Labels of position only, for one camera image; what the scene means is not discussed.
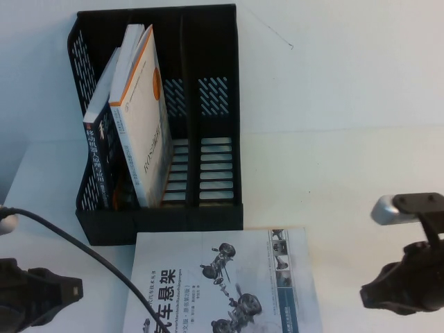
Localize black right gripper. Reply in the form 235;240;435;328
359;239;444;314

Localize white orange cover book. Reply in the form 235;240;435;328
108;24;173;210

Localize black right camera mount bracket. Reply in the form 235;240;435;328
391;191;444;248

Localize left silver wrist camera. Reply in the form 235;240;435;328
0;213;19;235

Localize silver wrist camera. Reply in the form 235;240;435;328
370;194;444;227
0;213;19;235

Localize grey car suspension book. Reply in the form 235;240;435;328
121;228;323;333

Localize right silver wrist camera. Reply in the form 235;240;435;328
370;194;444;227

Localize black spine robot book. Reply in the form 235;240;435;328
83;47;122;211

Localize black cable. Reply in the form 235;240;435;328
0;204;159;333

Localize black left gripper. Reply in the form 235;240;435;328
0;258;85;333

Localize black plastic book stand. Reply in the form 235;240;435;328
65;3;245;247

